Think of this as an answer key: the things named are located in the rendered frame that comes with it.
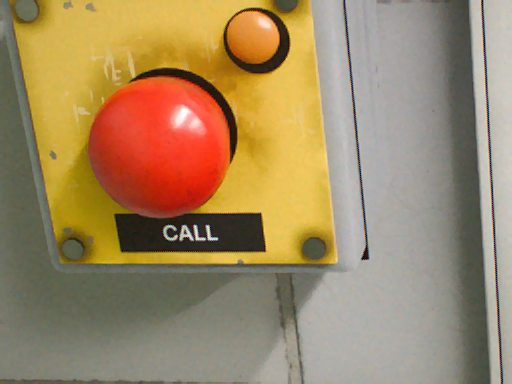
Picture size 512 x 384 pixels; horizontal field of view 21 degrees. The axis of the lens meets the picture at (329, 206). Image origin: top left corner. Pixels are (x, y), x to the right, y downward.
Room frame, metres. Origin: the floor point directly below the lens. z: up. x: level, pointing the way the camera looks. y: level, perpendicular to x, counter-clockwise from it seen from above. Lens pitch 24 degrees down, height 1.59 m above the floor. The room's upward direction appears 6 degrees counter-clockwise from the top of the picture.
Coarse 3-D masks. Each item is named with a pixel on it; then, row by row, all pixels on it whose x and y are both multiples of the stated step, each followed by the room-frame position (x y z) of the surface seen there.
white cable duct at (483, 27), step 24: (480, 0) 0.41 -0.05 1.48; (504, 0) 0.40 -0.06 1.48; (480, 24) 0.41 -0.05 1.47; (504, 24) 0.40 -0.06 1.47; (480, 48) 0.41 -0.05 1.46; (504, 48) 0.40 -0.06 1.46; (480, 72) 0.41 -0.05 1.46; (504, 72) 0.40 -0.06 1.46; (480, 96) 0.41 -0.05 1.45; (504, 96) 0.40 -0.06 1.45; (480, 120) 0.41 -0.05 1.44; (504, 120) 0.40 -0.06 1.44; (480, 144) 0.41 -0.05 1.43; (504, 144) 0.40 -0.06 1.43; (480, 168) 0.41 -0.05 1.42; (504, 168) 0.40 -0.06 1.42; (480, 192) 0.41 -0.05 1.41; (504, 192) 0.40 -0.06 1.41; (504, 216) 0.40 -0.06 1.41; (504, 240) 0.40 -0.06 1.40; (504, 264) 0.40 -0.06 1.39; (504, 288) 0.40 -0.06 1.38; (504, 312) 0.40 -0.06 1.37; (504, 336) 0.40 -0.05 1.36; (504, 360) 0.40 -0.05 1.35
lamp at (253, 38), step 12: (252, 12) 0.36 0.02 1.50; (240, 24) 0.36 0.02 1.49; (252, 24) 0.36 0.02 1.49; (264, 24) 0.36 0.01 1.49; (228, 36) 0.36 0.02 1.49; (240, 36) 0.36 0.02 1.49; (252, 36) 0.36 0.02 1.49; (264, 36) 0.36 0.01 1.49; (276, 36) 0.36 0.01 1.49; (240, 48) 0.36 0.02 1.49; (252, 48) 0.36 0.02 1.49; (264, 48) 0.36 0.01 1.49; (276, 48) 0.36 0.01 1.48; (252, 60) 0.36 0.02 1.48; (264, 60) 0.36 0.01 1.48
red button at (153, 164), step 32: (128, 96) 0.35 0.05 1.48; (160, 96) 0.35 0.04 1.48; (192, 96) 0.35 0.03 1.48; (96, 128) 0.35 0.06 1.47; (128, 128) 0.35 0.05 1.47; (160, 128) 0.34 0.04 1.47; (192, 128) 0.35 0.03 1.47; (224, 128) 0.35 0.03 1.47; (96, 160) 0.35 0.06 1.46; (128, 160) 0.35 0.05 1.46; (160, 160) 0.34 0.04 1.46; (192, 160) 0.34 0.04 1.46; (224, 160) 0.35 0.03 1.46; (128, 192) 0.35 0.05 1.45; (160, 192) 0.35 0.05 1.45; (192, 192) 0.35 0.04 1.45
